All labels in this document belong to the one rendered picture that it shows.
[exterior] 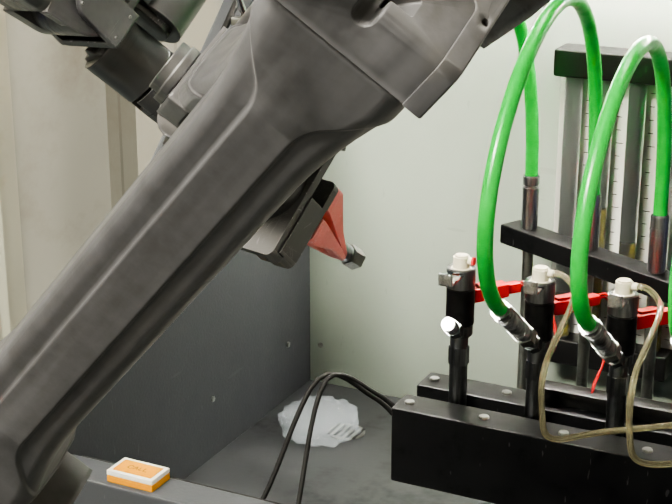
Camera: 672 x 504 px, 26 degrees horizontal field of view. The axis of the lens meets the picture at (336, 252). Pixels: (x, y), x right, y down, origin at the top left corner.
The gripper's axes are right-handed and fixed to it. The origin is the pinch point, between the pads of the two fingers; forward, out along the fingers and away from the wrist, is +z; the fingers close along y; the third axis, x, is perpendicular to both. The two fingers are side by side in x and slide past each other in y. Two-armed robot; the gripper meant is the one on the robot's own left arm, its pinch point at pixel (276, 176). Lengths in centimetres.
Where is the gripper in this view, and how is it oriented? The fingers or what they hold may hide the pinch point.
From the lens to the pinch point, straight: 131.6
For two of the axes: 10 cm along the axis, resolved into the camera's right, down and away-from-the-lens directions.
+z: 7.3, 5.7, 3.8
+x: -5.5, 8.2, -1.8
